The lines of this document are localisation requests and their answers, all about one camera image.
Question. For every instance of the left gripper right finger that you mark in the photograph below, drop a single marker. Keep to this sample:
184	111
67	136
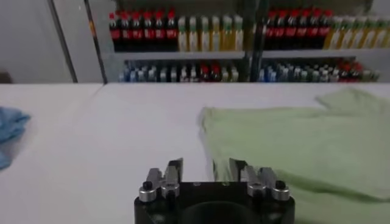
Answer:
253	179

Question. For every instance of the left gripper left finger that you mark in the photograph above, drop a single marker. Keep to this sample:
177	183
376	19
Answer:
170	179

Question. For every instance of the light green t-shirt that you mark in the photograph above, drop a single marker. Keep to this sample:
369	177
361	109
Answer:
289	146

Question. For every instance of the small blue water bottle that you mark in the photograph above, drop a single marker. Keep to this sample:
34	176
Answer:
271	74
263	74
127	74
135	74

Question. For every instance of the small red-cap cola bottle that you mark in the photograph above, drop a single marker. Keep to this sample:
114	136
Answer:
215	73
356	71
345	71
204	73

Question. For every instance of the white beverage display shelf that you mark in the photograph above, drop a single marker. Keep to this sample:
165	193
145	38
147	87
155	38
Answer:
176	55
304	53

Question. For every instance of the crumpled light blue shirt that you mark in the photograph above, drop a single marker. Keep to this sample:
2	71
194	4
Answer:
10	124

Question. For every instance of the glass cabinet door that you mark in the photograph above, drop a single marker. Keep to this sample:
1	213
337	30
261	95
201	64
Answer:
79	36

